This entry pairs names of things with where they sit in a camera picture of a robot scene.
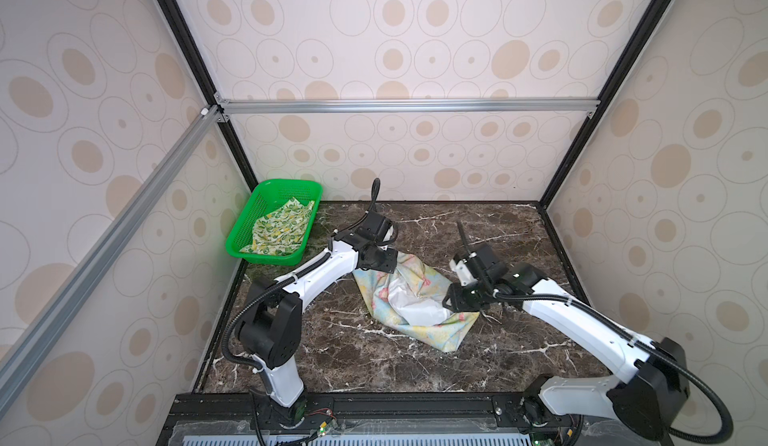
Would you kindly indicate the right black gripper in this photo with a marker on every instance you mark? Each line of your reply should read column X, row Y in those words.
column 455, row 304

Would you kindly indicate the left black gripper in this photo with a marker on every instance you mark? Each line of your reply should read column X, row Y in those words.
column 389, row 263

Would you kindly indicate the pastel floral skirt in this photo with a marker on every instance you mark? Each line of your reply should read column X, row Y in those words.
column 409, row 300

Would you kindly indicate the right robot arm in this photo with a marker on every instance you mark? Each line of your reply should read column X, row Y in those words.
column 645, row 389

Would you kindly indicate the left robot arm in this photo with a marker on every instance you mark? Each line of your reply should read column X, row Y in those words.
column 266, row 333

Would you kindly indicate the green yellow patterned skirt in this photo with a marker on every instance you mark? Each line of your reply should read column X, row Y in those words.
column 280, row 232

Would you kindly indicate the green plastic basket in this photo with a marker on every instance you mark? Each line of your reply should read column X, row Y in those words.
column 268, row 197

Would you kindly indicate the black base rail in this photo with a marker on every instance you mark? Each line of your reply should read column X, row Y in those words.
column 378, row 419

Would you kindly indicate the horizontal aluminium rail back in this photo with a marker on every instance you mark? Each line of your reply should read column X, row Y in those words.
column 424, row 105

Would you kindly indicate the left black frame post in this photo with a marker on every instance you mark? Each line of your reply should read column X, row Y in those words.
column 194, row 60

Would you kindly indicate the black frame post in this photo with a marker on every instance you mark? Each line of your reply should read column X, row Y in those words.
column 194, row 60
column 641, row 35

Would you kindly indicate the right black frame post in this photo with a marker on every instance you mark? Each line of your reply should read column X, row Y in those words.
column 641, row 35

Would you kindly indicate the diagonal aluminium rail left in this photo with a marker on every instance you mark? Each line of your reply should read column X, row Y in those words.
column 47, row 328

